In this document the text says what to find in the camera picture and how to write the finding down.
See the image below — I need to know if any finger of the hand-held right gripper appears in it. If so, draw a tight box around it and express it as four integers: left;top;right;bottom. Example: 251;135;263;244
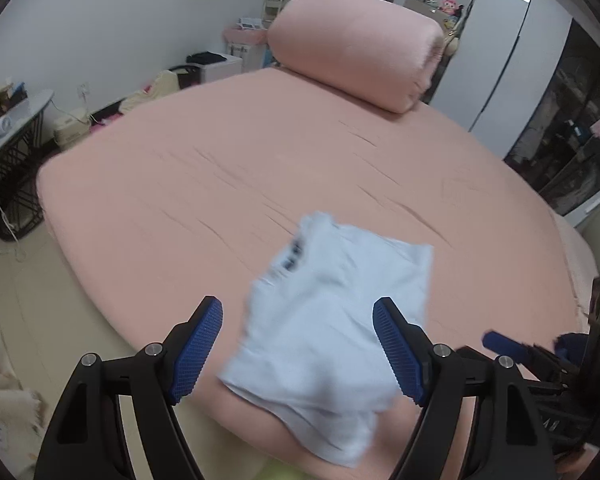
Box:
481;330;582;397
554;332;588;368

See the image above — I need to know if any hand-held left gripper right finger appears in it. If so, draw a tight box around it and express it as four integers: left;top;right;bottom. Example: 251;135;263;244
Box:
372;297;556;480

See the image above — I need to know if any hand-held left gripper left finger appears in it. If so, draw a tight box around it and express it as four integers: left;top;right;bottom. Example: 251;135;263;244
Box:
34;296;224;480

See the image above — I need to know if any light blue shirt navy trim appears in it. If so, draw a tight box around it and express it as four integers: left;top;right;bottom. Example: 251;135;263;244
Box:
216;211;435;468

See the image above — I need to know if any pale pink pillow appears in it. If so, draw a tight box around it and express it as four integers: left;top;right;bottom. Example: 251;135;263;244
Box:
550;210;598;321

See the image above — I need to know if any pink bed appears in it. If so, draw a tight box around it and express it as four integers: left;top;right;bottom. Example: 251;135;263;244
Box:
35;67;596;480

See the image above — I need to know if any cream printed rug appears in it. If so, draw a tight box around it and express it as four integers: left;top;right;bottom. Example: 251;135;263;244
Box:
0;245;48;466

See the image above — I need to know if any dark glass wardrobe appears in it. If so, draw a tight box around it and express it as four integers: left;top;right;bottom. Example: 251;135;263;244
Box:
502;15;600;216

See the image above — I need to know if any white round appliance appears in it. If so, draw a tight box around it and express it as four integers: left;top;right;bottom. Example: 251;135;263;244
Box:
54;114;92;149

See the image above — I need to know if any pale yellow garment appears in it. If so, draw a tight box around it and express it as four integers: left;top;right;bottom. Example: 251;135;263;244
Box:
121;70;182;114

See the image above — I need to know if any white wardrobe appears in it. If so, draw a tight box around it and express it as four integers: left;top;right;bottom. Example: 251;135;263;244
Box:
467;0;576;161

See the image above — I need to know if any black folded cloth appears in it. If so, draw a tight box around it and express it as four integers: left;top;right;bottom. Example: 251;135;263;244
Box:
186;51;226;66

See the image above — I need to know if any white cabinet pink cover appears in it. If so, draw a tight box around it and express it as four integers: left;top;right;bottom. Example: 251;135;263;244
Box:
223;25;272;74

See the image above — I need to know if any pink rolled quilt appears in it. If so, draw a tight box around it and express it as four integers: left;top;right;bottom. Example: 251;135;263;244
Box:
267;0;446;113

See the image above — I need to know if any beige cabinet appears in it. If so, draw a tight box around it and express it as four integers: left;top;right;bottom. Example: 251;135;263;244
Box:
400;0;468;28

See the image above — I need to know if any white power cable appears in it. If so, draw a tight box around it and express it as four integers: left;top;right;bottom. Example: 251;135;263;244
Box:
47;96;106;127
0;175;23;261

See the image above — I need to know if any black wire side table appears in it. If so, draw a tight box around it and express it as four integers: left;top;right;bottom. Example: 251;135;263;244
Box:
0;89;56;241

